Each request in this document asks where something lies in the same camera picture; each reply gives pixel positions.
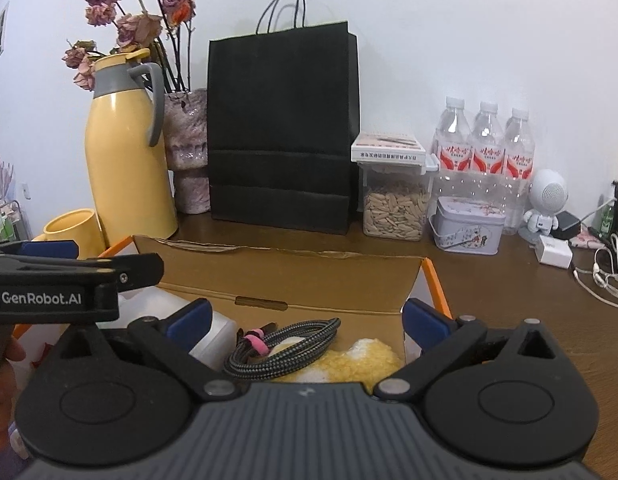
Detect printed tin box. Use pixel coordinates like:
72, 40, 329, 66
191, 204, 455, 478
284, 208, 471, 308
430, 196, 507, 256

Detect black power adapter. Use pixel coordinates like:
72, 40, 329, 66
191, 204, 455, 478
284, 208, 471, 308
554, 211, 582, 241

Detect white cables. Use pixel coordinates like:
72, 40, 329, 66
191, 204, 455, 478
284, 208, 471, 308
573, 195, 618, 308

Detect black paper bag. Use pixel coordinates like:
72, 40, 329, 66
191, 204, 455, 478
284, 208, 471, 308
207, 0, 361, 236

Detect pink patterned pouch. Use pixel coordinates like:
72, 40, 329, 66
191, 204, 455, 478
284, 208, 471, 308
576, 230, 607, 251

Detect small wire rack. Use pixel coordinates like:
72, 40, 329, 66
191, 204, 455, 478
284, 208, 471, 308
0, 199, 24, 247

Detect yellow thermos jug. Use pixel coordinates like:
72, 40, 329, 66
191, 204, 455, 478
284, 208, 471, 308
85, 49, 179, 241

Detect pink marbled vase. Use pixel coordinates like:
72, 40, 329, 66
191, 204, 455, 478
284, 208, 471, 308
163, 88, 212, 215

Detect white charger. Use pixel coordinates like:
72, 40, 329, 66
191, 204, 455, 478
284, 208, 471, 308
534, 235, 574, 269

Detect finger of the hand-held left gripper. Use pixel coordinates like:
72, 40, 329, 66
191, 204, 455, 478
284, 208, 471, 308
0, 240, 80, 261
0, 253, 165, 288

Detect white and yellow cloth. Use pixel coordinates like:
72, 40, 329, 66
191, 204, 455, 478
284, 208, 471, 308
269, 338, 405, 396

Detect dried pink roses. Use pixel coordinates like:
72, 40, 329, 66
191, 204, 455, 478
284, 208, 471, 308
63, 0, 197, 93

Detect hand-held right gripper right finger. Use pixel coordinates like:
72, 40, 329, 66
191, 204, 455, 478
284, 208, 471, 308
376, 298, 572, 403

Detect flat white box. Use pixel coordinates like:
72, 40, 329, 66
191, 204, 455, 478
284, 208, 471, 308
351, 131, 426, 163

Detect black braided cable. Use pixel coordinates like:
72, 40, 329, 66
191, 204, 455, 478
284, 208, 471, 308
223, 317, 342, 380

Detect yellow mug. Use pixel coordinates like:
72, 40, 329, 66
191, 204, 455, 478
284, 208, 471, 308
31, 208, 107, 261

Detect clear seed container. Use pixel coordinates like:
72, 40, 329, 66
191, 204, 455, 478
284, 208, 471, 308
360, 155, 440, 242

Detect small green bottle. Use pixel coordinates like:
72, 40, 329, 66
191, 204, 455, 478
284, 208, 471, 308
599, 180, 618, 236

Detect person's left hand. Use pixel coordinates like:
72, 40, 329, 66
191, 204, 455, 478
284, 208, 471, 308
0, 332, 27, 438

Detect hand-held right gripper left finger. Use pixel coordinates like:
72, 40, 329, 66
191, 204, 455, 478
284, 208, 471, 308
56, 298, 245, 403

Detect white plastic bottle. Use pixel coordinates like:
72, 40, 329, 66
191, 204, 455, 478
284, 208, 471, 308
118, 292, 237, 368

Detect white robot figurine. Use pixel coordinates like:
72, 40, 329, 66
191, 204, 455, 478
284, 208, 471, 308
519, 169, 569, 243

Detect red cardboard box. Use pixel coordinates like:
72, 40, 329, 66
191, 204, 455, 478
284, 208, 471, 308
11, 234, 452, 396

